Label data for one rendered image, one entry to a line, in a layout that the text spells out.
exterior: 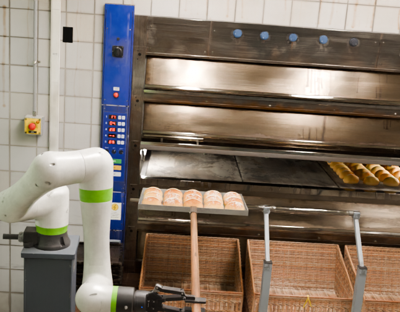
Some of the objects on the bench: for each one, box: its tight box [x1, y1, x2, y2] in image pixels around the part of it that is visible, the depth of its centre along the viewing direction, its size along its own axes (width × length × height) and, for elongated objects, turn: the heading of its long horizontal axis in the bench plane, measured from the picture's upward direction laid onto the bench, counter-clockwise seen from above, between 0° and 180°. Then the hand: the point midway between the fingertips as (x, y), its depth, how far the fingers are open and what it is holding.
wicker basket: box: [244, 239, 354, 312], centre depth 344 cm, size 49×56×28 cm
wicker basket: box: [138, 233, 245, 312], centre depth 341 cm, size 49×56×28 cm
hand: (195, 304), depth 205 cm, fingers closed on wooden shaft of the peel, 3 cm apart
